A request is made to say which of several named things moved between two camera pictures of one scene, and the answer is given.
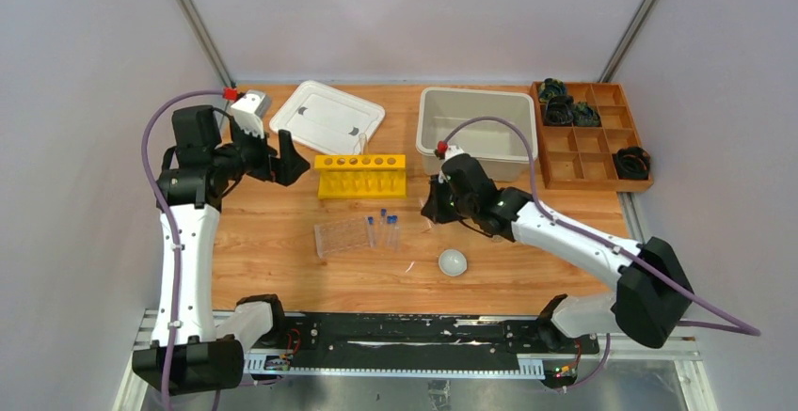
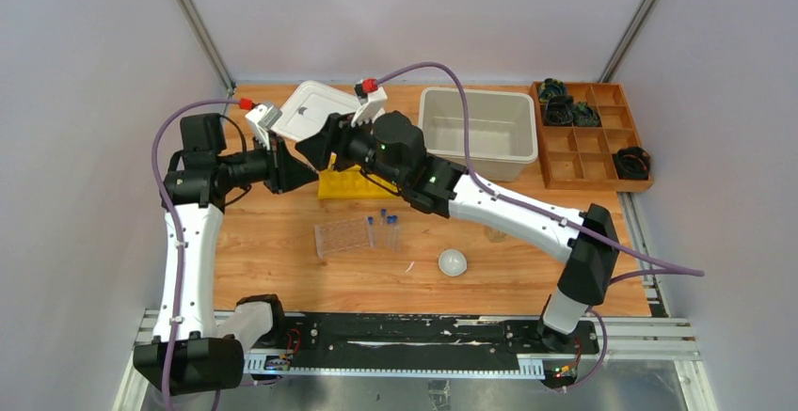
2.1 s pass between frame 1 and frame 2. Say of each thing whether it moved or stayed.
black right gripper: moved
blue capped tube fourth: stayed
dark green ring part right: stayed
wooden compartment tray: stayed
